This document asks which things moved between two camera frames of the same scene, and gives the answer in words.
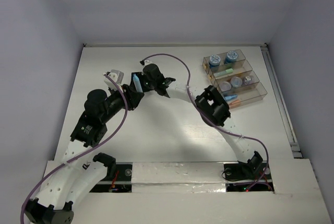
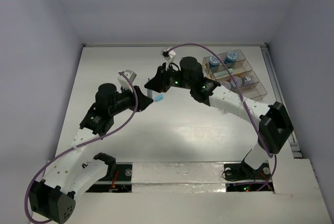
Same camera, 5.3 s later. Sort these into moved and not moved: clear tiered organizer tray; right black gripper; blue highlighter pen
Moved: blue highlighter pen; right black gripper
Not moved: clear tiered organizer tray
